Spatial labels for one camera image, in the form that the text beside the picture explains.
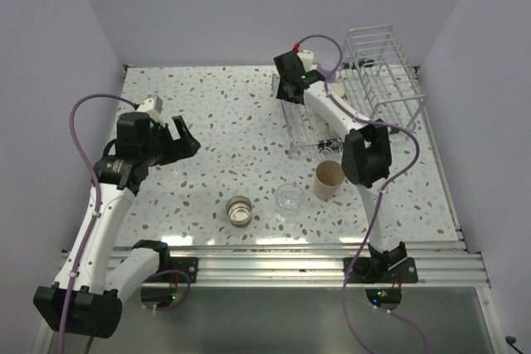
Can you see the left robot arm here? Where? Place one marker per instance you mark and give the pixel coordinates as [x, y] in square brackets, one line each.
[86, 298]

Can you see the lavender plastic cup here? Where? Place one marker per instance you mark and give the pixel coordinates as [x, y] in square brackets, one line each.
[326, 69]

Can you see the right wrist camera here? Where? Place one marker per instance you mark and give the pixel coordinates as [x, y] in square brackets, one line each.
[306, 56]

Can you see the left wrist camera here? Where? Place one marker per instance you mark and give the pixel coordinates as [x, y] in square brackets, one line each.
[153, 107]

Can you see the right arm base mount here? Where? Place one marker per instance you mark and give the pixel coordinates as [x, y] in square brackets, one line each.
[382, 289]

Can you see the large clear glass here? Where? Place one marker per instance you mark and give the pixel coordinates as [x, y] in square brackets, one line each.
[289, 199]

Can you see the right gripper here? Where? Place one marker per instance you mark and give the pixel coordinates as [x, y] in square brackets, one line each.
[281, 95]

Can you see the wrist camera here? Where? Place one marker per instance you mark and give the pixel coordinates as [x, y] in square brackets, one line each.
[153, 107]
[306, 56]

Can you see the steel cup with cork band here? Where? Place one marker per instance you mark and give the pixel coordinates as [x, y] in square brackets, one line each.
[338, 90]

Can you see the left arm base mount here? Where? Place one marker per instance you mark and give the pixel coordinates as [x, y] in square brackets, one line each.
[169, 289]

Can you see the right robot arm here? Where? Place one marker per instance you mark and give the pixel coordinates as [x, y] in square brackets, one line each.
[366, 156]

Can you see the beige plastic cup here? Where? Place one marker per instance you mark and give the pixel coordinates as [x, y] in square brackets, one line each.
[328, 178]

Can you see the white wire dish rack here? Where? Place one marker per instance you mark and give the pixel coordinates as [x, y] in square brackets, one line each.
[379, 82]

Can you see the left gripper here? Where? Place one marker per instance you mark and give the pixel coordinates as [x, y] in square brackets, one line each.
[182, 147]

